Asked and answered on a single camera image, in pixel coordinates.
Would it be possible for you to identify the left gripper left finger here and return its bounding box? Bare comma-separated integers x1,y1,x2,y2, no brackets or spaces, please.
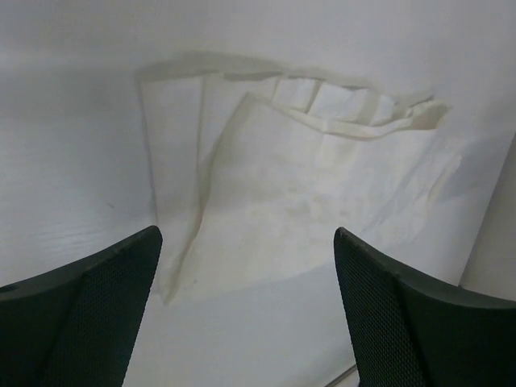
1,226,163,386

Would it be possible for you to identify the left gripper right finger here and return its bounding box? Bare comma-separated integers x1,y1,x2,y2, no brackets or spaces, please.
334,227,515,386

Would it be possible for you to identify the white pleated skirt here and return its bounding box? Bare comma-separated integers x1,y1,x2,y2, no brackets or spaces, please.
138,52,457,303

